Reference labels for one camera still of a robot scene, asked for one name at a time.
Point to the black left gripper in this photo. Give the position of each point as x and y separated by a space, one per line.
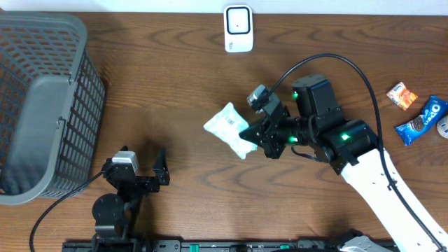
160 171

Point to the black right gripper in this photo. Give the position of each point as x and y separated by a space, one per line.
267 138

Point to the light blue wipes pack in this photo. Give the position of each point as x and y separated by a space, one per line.
226 125

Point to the orange snack packet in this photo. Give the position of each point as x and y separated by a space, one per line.
401 96

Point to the blue Oreo cookie pack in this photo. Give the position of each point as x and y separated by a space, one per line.
433 111

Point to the green lidded can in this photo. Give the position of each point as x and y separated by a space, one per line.
442 127

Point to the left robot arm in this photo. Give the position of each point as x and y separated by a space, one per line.
116 213

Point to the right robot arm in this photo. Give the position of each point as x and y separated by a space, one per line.
351 148

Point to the white barcode scanner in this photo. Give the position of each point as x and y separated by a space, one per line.
238 28

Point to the grey plastic mesh basket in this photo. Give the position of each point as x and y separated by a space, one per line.
52 102

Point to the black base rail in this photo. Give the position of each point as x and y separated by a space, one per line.
203 246

